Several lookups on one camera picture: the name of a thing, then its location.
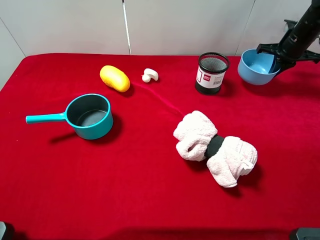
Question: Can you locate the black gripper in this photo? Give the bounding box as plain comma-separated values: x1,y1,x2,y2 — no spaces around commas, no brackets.
256,35,320,74

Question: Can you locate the light blue plastic bowl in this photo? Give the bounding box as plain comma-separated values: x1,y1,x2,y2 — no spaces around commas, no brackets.
237,48,280,86

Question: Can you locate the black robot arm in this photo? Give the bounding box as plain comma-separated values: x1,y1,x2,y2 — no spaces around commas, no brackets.
256,0,320,74

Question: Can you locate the black mesh pen holder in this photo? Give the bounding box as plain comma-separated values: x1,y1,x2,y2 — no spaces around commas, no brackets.
195,52,230,95

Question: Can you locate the pink towel with black band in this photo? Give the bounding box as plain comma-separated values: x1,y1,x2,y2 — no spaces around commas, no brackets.
173,110,258,188

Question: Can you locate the white toy mushroom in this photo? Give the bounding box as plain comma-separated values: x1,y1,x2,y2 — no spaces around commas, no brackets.
141,68,159,83

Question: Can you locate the yellow mango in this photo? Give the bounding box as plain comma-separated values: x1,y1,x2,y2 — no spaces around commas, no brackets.
99,65,131,93

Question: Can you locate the red velvet table cloth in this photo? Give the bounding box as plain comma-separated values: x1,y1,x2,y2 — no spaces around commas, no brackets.
0,53,320,240

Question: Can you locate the teal saucepan with handle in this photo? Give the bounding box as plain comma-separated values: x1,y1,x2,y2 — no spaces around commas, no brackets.
25,93,114,140

